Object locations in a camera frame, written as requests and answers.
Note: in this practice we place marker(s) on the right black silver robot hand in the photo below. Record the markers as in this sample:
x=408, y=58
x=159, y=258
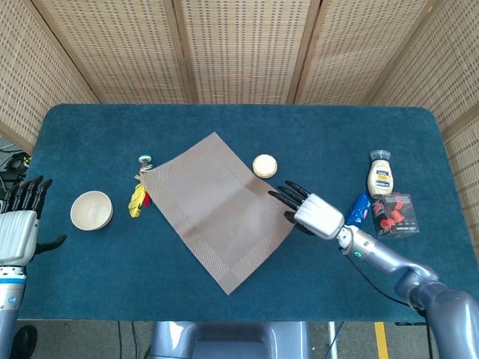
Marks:
x=318, y=217

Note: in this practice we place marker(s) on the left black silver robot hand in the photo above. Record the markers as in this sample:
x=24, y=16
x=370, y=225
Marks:
x=16, y=235

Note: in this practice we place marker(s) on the beige round bowl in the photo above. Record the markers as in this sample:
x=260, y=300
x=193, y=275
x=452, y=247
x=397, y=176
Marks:
x=91, y=211

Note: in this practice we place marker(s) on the woven beige placemat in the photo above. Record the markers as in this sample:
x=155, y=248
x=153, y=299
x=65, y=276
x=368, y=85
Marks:
x=209, y=209

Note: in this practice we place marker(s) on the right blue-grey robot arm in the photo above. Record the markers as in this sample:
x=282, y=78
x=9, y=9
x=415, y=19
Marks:
x=411, y=276

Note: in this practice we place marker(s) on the blue snack packet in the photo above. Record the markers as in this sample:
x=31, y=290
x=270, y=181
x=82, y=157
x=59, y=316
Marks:
x=359, y=209

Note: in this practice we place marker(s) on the squeeze mayonnaise bottle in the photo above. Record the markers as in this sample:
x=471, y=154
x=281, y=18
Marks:
x=381, y=179

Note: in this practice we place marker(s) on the clear box with red items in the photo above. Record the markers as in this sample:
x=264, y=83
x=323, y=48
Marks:
x=396, y=217

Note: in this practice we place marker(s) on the blue felt table cover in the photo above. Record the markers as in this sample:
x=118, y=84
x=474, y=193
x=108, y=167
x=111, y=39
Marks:
x=318, y=134

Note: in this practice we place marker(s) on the black base wheel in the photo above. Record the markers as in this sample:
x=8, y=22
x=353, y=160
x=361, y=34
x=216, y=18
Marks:
x=27, y=340

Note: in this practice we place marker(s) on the white table leg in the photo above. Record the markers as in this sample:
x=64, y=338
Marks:
x=332, y=340

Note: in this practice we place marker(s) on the colourful feather shuttlecock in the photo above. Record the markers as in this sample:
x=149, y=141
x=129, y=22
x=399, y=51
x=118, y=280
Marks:
x=136, y=198

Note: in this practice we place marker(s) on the blue-grey robot torso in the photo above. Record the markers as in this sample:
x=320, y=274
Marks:
x=232, y=340

